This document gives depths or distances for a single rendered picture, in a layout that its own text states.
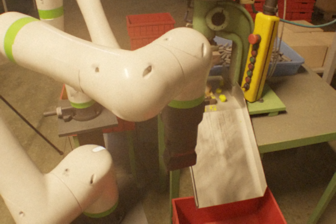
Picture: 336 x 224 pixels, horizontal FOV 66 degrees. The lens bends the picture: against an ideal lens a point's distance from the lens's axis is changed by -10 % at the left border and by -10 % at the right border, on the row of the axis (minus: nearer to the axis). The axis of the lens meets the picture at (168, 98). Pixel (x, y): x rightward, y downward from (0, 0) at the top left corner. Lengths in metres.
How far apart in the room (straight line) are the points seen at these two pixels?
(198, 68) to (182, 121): 0.12
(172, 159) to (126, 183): 0.36
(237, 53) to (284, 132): 0.37
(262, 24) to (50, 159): 1.97
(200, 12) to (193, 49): 0.57
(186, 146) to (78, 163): 0.27
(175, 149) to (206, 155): 0.46
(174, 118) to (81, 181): 0.28
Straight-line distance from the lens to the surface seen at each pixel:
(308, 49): 2.62
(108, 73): 0.42
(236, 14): 1.11
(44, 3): 1.29
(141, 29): 3.64
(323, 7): 6.86
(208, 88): 1.22
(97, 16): 1.28
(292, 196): 2.25
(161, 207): 2.03
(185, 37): 0.49
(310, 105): 1.41
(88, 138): 1.34
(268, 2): 1.11
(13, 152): 0.67
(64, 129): 1.25
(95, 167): 0.71
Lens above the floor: 1.68
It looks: 34 degrees down
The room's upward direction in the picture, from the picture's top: straight up
